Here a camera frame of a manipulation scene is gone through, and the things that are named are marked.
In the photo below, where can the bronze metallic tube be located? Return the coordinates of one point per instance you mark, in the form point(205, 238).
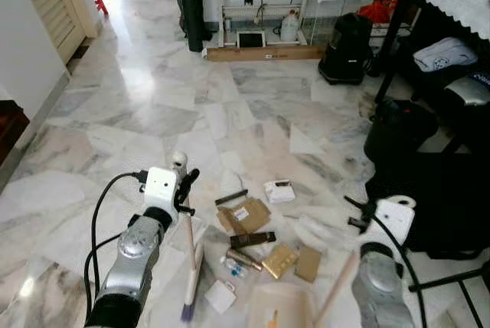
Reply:
point(245, 259)

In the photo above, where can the long wooden plank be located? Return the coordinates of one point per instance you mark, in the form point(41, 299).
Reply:
point(264, 54)

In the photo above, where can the black metal floor leg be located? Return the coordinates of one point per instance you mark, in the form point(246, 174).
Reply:
point(487, 273)

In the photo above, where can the plain brown cardboard piece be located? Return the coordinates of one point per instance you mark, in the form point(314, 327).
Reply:
point(308, 264)

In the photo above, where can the grey folded cloth bag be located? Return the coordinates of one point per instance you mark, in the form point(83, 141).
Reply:
point(445, 54)

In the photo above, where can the red plastic bag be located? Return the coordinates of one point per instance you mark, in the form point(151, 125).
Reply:
point(377, 12)

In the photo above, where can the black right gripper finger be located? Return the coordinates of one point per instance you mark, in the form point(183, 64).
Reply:
point(354, 204)

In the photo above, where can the brown labelled cardboard box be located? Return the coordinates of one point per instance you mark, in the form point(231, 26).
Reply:
point(249, 217)

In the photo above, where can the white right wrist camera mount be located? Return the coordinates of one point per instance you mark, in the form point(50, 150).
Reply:
point(394, 221)

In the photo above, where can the white framed tablet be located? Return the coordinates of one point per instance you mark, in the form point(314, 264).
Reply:
point(250, 39)

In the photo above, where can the small crushed plastic bottle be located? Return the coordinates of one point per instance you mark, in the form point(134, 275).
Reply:
point(235, 267)

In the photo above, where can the black floor appliance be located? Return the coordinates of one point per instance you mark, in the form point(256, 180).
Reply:
point(346, 48)

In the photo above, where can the gold foil box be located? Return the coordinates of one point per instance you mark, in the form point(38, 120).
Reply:
point(280, 261)

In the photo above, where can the clear plastic jug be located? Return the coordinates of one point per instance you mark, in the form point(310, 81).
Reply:
point(289, 29)

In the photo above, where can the silver case blue print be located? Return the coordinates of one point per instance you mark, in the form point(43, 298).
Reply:
point(471, 90)

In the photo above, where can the black flat stick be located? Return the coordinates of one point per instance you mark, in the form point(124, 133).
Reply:
point(231, 198)

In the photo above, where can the black rolled mat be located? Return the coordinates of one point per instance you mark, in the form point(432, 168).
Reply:
point(191, 6)

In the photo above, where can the small white printed box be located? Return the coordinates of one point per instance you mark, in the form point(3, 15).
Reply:
point(279, 192)

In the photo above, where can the large black fabric bag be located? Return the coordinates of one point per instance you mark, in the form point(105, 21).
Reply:
point(429, 205)

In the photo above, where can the dark brown wrapper bar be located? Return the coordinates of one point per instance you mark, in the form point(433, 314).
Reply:
point(253, 240)

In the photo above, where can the crumpled white paper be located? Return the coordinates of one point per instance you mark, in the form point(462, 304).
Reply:
point(231, 184)

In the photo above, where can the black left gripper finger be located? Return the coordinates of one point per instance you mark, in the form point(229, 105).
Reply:
point(190, 182)

